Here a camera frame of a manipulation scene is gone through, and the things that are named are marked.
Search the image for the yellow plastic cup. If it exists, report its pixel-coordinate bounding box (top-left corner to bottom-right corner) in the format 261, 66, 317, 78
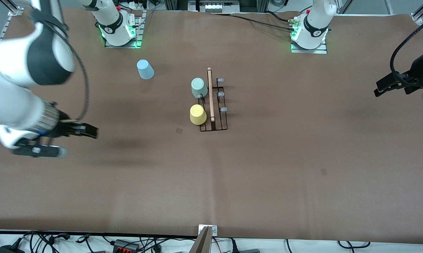
190, 104, 207, 125

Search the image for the pale green plastic cup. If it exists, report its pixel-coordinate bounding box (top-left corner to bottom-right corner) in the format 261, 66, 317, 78
191, 77, 209, 99

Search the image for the black wire cup holder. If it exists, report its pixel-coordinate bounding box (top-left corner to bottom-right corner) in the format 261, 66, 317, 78
196, 67, 229, 132

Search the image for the light blue plastic cup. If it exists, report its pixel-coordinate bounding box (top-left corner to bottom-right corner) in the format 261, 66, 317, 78
137, 59, 155, 80

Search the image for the black box with orange plugs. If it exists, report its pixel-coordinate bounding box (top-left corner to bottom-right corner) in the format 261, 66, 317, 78
112, 239, 140, 252

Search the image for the paper table cover sheet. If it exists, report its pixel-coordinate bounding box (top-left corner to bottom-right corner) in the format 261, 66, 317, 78
0, 8, 423, 245

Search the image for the grey control box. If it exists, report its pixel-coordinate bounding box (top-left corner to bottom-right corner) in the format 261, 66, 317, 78
189, 0, 240, 14

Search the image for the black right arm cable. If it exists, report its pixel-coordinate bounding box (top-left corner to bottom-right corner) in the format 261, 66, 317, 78
39, 14, 90, 122

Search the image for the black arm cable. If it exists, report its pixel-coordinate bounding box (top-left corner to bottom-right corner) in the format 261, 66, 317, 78
39, 14, 90, 122
390, 22, 423, 86

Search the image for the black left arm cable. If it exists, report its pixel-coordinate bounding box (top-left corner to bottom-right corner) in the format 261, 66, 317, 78
390, 22, 423, 86

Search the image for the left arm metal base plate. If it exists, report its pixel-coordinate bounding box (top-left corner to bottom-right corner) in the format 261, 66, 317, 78
290, 39, 328, 54

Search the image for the short black table cable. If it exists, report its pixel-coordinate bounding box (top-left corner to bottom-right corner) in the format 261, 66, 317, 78
266, 11, 298, 23

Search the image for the long black table cable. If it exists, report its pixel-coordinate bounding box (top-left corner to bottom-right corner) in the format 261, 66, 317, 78
211, 13, 298, 33

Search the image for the wooden camera support beam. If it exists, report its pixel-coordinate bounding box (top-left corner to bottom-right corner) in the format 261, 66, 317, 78
189, 226, 213, 253

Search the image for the small metal bracket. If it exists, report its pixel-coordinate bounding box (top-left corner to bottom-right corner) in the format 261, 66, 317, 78
198, 225, 218, 236

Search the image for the black looped cable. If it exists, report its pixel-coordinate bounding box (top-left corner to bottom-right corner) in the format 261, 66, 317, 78
338, 240, 371, 248

